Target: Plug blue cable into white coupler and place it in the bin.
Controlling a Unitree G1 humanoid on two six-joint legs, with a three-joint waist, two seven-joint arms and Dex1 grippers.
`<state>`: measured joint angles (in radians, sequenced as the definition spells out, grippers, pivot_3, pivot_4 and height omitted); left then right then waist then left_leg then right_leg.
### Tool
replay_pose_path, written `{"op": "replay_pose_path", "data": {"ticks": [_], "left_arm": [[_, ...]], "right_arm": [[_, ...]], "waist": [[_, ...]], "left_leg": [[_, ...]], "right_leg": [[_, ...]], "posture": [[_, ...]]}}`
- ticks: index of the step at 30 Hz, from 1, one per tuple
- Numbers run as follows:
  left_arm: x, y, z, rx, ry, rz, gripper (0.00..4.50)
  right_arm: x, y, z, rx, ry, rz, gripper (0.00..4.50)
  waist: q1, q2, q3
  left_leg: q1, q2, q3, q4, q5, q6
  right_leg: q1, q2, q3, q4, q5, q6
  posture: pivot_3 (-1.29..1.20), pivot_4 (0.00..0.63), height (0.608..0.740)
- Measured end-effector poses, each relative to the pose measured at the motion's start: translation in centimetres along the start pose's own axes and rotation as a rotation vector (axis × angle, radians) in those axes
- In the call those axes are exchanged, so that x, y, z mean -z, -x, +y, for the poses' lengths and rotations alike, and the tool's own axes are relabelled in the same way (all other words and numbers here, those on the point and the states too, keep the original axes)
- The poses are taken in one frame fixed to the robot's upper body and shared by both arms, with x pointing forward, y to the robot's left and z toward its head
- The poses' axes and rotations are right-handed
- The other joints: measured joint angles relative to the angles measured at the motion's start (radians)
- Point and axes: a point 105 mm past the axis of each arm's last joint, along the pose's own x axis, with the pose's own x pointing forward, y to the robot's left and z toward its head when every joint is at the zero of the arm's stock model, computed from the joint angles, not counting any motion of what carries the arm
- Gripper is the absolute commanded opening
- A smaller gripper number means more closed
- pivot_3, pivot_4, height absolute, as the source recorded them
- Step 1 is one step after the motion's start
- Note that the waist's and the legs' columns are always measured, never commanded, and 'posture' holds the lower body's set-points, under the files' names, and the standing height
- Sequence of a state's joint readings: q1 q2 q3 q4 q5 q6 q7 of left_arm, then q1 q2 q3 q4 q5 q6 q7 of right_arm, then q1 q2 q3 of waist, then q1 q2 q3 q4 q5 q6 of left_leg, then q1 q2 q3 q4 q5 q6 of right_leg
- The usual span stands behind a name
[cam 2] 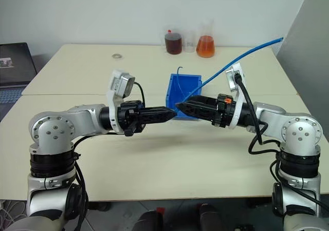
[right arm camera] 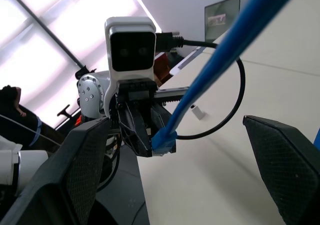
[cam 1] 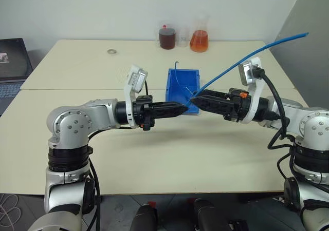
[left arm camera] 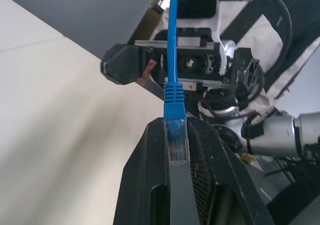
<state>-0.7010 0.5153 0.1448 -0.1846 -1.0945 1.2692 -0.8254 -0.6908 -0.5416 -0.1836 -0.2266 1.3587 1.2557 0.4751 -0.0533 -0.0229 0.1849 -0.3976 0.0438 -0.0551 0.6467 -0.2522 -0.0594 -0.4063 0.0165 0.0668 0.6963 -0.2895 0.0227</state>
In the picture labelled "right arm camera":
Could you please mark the blue bin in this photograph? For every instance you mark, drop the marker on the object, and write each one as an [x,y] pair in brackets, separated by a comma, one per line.
[317,138]

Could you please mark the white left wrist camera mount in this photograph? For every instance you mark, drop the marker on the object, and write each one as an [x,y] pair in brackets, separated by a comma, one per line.
[132,47]

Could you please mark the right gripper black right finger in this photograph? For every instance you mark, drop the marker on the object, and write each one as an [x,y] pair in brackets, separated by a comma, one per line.
[285,165]

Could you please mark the person in dark clothes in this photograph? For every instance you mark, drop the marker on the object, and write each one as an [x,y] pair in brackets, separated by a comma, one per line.
[15,125]

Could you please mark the dark framed wall picture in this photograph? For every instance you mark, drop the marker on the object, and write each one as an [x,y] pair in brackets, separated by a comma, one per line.
[220,17]

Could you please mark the silver robot body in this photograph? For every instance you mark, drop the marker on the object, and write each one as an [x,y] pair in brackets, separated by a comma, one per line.
[22,162]

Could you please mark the red storage box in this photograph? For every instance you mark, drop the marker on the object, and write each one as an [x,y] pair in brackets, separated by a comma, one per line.
[162,65]

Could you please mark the white background desk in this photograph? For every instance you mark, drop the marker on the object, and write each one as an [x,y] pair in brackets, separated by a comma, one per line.
[186,60]

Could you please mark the white coupler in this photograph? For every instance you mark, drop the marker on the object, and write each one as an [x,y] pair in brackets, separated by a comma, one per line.
[198,112]

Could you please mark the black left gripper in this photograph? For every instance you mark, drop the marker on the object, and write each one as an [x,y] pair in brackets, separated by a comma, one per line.
[136,91]

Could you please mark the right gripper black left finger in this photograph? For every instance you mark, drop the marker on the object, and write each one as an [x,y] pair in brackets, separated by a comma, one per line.
[62,175]

